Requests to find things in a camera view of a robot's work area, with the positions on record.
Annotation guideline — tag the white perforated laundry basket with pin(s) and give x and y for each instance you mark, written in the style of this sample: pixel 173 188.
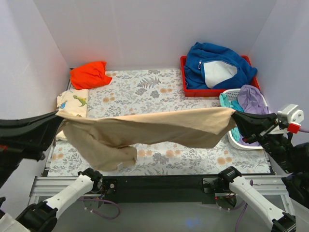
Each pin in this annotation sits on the white perforated laundry basket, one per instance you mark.
pixel 232 94

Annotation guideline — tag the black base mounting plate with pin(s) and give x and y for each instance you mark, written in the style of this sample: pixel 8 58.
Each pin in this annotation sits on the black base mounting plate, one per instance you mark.
pixel 199 188

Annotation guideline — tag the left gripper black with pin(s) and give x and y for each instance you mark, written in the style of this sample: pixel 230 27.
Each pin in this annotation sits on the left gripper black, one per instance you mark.
pixel 26 139

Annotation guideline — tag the orange folded t shirt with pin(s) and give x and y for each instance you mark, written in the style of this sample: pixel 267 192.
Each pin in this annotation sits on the orange folded t shirt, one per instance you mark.
pixel 90 75

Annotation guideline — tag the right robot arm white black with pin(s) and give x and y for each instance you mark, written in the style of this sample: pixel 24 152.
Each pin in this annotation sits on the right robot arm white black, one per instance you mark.
pixel 274 133

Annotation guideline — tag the blue white hoodie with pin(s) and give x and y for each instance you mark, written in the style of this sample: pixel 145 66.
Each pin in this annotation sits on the blue white hoodie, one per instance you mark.
pixel 210 66

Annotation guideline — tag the teal t shirt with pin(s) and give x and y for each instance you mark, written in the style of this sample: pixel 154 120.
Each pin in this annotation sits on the teal t shirt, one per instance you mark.
pixel 225 102

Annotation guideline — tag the beige t shirt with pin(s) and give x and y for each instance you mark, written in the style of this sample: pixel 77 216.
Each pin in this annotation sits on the beige t shirt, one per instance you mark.
pixel 107 143

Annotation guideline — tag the aluminium frame rail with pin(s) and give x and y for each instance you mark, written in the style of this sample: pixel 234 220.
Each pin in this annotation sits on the aluminium frame rail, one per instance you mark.
pixel 48 188

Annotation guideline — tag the dinosaur print folded t shirt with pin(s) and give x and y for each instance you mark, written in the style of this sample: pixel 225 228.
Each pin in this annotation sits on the dinosaur print folded t shirt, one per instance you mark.
pixel 73 102

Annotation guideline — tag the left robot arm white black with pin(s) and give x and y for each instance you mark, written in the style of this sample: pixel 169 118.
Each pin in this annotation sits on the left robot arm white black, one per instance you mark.
pixel 9 224

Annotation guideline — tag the floral table cloth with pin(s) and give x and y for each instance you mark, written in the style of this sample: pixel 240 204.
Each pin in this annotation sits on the floral table cloth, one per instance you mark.
pixel 154 91

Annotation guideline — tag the purple t shirt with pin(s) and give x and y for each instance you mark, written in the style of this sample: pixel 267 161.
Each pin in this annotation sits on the purple t shirt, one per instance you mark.
pixel 249 100

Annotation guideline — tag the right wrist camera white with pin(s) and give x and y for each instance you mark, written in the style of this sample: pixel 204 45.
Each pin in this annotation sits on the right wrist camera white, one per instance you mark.
pixel 290 118

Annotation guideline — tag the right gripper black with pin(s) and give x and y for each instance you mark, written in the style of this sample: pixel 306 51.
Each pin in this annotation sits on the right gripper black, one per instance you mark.
pixel 263 128

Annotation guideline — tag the red plastic tray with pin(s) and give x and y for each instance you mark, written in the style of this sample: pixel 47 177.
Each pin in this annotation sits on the red plastic tray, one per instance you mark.
pixel 208 92

